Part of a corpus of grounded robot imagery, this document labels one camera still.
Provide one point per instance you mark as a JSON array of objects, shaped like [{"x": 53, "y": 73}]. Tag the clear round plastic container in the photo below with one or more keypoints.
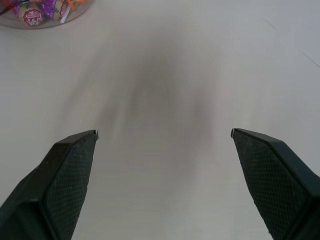
[{"x": 47, "y": 15}]

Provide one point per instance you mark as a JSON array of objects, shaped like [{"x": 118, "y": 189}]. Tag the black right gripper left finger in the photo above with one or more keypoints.
[{"x": 52, "y": 185}]

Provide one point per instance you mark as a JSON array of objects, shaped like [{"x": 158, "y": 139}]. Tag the pink wrapped lollipop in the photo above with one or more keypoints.
[{"x": 64, "y": 10}]

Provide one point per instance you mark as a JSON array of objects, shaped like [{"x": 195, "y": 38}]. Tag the purple wrapped lollipop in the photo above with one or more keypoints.
[{"x": 50, "y": 10}]

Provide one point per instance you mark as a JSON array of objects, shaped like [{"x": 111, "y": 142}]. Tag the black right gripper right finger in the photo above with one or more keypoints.
[{"x": 272, "y": 180}]

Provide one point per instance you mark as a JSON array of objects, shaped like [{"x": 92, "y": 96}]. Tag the red wrapped lollipop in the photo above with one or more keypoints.
[{"x": 33, "y": 18}]

